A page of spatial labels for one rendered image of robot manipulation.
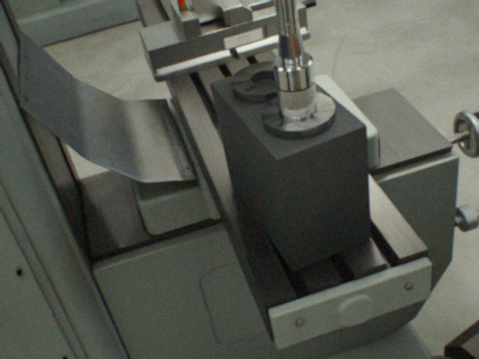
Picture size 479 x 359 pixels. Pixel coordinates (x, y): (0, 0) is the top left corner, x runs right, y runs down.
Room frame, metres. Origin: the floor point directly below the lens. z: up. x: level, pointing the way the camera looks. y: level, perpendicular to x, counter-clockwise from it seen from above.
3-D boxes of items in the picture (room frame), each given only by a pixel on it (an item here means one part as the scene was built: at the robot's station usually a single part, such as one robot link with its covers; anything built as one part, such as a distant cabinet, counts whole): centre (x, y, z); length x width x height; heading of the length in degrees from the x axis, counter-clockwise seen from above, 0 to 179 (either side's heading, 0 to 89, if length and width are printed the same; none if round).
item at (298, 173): (0.69, -0.07, 1.04); 0.22 x 0.12 x 0.20; 16
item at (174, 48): (1.27, -0.03, 0.99); 0.35 x 0.15 x 0.11; 100
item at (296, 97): (0.64, -0.09, 1.17); 0.05 x 0.05 x 0.06
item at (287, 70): (0.64, -0.09, 1.20); 0.05 x 0.05 x 0.01
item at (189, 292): (1.10, -0.05, 0.44); 0.80 x 0.30 x 0.60; 99
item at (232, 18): (1.28, -0.06, 1.03); 0.12 x 0.06 x 0.04; 10
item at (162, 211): (1.09, -0.03, 0.80); 0.50 x 0.35 x 0.12; 99
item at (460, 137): (1.17, -0.52, 0.64); 0.16 x 0.12 x 0.12; 99
